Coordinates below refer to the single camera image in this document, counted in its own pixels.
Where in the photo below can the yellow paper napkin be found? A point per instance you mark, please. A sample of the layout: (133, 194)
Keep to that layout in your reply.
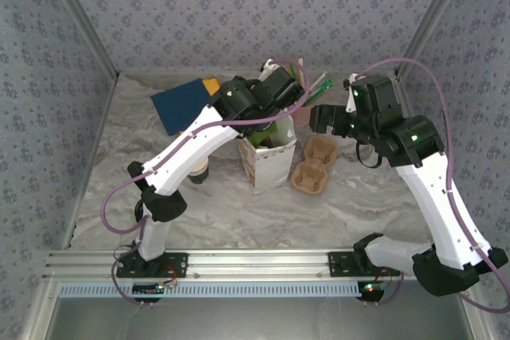
(211, 85)

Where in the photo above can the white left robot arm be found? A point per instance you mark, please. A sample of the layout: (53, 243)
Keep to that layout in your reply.
(179, 161)

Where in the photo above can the brown pulp cup carrier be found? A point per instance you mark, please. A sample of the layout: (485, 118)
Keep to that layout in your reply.
(315, 165)

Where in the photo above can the pink straw holder cup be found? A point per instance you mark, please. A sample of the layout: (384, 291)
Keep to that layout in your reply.
(303, 115)

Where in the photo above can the black and white paper cup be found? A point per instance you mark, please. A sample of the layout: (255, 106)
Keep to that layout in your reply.
(199, 174)

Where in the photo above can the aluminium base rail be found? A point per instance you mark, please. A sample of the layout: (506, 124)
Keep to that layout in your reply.
(259, 264)

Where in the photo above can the green striped paper straw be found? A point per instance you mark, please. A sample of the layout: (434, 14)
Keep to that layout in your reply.
(294, 69)

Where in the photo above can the small circuit board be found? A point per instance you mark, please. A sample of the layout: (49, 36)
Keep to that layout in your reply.
(370, 288)
(147, 289)

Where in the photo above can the aluminium frame post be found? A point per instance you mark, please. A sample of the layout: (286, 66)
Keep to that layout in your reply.
(432, 17)
(82, 17)

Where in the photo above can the black plastic cup lid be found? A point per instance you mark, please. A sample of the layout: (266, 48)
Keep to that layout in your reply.
(138, 210)

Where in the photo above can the green plastic stirrer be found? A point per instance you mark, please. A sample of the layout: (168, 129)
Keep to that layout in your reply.
(324, 85)

